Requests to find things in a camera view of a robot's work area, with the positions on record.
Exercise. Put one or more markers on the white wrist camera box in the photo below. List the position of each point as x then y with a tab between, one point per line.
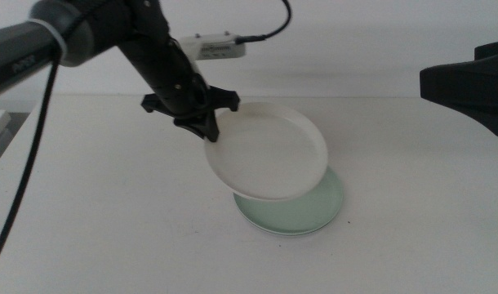
216	49

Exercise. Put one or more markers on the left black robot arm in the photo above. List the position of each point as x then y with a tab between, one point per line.
12	53

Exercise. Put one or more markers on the white shallow bowl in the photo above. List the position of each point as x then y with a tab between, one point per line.
269	155

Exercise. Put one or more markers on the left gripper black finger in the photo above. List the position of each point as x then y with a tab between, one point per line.
213	128
194	126

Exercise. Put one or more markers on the pale green shallow bowl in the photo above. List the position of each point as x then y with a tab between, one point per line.
298	212

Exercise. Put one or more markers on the grey shallow bowl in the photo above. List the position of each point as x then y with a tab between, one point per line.
292	234

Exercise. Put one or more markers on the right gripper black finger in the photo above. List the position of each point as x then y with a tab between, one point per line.
473	90
496	48

